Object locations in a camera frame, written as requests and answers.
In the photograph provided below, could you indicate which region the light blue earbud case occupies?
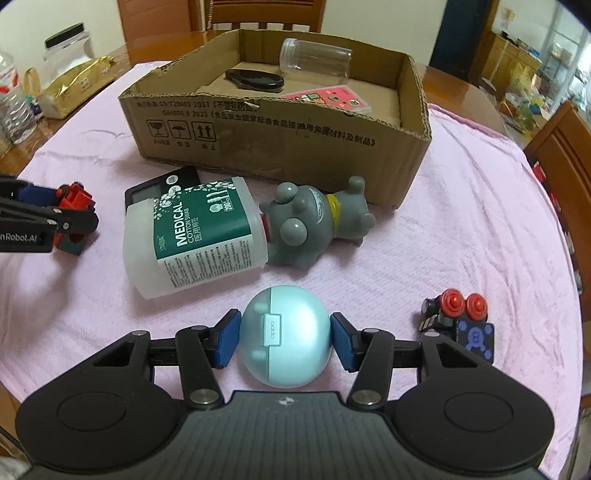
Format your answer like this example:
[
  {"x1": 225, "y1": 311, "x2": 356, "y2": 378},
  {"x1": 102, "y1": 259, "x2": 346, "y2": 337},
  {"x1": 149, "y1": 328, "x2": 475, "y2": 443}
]
[{"x1": 239, "y1": 285, "x2": 334, "y2": 387}]

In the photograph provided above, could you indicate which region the brown cardboard box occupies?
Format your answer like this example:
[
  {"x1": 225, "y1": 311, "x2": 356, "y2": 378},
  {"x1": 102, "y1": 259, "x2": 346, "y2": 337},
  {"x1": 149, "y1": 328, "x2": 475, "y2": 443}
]
[{"x1": 117, "y1": 28, "x2": 433, "y2": 208}]

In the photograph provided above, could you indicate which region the clear water bottle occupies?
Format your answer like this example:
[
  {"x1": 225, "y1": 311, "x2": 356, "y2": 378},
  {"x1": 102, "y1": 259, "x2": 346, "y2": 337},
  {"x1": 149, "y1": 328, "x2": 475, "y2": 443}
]
[{"x1": 0, "y1": 51, "x2": 35, "y2": 144}]

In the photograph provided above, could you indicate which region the black digital scale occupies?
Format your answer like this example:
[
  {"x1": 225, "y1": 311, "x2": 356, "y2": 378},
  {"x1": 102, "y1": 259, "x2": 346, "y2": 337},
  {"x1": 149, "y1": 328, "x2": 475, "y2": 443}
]
[{"x1": 124, "y1": 166, "x2": 206, "y2": 213}]

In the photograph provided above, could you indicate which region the pink card box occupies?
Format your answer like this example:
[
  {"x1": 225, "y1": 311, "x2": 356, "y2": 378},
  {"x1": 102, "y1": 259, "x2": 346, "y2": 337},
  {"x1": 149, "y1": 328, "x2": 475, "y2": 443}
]
[{"x1": 279, "y1": 85, "x2": 363, "y2": 114}]

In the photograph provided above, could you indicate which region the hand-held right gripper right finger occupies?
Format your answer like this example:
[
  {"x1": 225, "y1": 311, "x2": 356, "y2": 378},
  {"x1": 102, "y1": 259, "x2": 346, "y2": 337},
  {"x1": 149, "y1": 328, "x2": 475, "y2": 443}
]
[{"x1": 329, "y1": 312, "x2": 493, "y2": 408}]

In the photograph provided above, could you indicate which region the wooden chair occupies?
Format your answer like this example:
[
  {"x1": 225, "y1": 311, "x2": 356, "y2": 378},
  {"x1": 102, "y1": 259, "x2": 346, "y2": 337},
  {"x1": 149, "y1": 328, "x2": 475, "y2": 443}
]
[
  {"x1": 524, "y1": 99, "x2": 591, "y2": 222},
  {"x1": 205, "y1": 0, "x2": 326, "y2": 33}
]

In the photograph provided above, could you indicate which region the pink towel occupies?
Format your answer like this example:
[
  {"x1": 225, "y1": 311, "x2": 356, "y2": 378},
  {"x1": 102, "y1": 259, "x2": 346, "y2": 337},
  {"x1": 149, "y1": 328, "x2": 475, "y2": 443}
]
[{"x1": 0, "y1": 60, "x2": 587, "y2": 480}]

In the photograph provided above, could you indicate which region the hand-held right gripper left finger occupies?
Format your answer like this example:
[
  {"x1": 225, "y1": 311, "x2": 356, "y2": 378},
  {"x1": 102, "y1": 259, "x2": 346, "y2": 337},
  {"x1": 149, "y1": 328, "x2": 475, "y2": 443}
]
[{"x1": 92, "y1": 310, "x2": 243, "y2": 409}]

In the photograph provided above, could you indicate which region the black fidget cube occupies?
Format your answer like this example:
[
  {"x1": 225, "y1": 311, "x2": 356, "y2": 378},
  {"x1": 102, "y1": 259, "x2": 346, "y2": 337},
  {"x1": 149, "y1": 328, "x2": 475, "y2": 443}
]
[{"x1": 419, "y1": 288, "x2": 496, "y2": 369}]

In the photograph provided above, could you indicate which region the grey toy figure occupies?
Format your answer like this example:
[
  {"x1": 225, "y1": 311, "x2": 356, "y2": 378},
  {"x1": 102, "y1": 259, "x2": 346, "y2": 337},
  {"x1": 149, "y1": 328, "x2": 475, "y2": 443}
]
[{"x1": 259, "y1": 176, "x2": 375, "y2": 268}]

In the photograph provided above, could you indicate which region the clear plastic jar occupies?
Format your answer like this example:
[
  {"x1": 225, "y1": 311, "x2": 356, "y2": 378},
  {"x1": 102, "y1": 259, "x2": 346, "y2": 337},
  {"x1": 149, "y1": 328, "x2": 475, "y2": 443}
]
[{"x1": 280, "y1": 38, "x2": 354, "y2": 85}]

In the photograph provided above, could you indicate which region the wooden cabinet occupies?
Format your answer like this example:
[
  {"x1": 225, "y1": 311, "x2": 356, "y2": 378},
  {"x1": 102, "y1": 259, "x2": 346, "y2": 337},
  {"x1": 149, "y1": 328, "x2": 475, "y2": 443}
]
[{"x1": 480, "y1": 32, "x2": 546, "y2": 107}]

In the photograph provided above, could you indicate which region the white cotton swab bottle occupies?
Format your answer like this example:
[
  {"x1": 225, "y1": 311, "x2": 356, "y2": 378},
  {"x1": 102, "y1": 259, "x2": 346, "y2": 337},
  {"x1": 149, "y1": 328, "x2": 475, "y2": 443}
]
[{"x1": 122, "y1": 176, "x2": 269, "y2": 300}]

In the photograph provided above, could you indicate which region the golden tissue pack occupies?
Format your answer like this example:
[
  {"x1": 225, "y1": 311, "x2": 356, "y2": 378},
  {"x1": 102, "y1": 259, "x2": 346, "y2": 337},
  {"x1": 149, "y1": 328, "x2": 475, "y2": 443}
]
[{"x1": 37, "y1": 55, "x2": 116, "y2": 120}]

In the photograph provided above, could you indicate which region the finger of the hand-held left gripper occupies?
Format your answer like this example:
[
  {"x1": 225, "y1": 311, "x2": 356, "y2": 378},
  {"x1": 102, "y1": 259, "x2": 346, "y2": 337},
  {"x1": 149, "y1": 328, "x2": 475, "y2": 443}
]
[
  {"x1": 0, "y1": 203, "x2": 77, "y2": 234},
  {"x1": 0, "y1": 176, "x2": 61, "y2": 206}
]

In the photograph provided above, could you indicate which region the black oval folding magnifier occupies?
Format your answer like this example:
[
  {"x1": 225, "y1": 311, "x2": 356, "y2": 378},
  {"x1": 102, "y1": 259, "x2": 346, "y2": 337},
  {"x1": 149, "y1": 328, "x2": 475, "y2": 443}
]
[{"x1": 225, "y1": 68, "x2": 286, "y2": 94}]

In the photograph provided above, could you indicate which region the yellow plastic bag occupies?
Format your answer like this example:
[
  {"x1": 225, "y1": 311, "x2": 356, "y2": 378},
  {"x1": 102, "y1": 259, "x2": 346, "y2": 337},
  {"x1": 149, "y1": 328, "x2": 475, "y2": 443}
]
[{"x1": 505, "y1": 62, "x2": 539, "y2": 100}]

